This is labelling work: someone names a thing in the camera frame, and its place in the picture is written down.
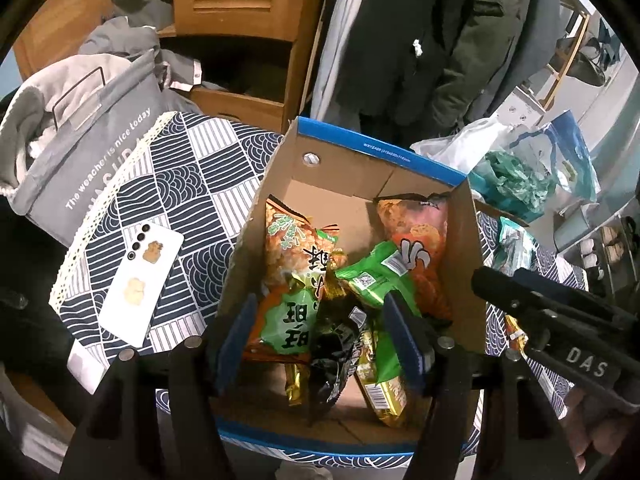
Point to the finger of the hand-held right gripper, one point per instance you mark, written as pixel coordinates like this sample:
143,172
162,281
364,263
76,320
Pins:
500,290
560,292

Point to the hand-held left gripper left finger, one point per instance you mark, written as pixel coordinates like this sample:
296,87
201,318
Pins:
237,345

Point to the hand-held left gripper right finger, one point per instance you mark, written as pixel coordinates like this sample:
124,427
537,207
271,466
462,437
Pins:
400,340

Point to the teal and silver snack packet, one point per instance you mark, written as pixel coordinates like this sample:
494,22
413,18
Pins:
512,250

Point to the small gold snack packet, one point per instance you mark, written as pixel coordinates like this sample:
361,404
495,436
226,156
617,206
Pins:
515,335

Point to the gold snack bag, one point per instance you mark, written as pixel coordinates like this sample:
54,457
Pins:
382,395
296,385

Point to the black snack packet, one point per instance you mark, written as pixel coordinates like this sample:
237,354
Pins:
332,360

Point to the orange and green snack bag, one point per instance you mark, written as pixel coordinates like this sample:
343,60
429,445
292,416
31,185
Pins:
290,260

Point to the blue cardboard box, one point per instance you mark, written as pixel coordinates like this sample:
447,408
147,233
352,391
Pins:
320,195

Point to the person's right hand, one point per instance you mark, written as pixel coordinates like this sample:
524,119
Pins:
600,430

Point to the shoe rack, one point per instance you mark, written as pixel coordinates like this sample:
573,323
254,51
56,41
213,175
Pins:
600,260

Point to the group of shoes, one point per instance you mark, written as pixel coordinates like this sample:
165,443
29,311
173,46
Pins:
607,240

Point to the white smartphone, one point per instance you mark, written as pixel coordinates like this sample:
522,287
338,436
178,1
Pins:
135,300

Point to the blue plastic bag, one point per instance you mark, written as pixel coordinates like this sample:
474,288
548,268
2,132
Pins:
575,160

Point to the white plastic bag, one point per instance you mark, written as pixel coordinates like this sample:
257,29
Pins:
465,145

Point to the navy patterned tablecloth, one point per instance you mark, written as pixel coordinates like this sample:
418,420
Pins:
190,185

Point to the wooden shelf rack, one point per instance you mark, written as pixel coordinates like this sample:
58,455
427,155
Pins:
567,67

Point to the dark hanging clothes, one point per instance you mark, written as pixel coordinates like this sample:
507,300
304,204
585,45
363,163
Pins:
585,60

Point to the grey fabric laundry basket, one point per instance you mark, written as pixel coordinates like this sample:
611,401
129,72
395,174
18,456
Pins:
100,135

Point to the olive hanging coat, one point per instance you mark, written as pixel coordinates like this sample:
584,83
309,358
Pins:
480,35

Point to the blue-grey hanging coat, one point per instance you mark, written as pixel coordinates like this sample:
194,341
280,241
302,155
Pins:
540,20

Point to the black hanging coat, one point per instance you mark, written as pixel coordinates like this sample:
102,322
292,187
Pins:
400,20

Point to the white hanging shirt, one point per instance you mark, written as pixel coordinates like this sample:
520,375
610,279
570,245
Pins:
335,35

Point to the pile of grey clothes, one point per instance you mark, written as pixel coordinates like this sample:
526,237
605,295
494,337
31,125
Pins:
130,35

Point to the wooden louvred wardrobe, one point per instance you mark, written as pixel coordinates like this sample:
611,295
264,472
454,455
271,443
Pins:
240,10

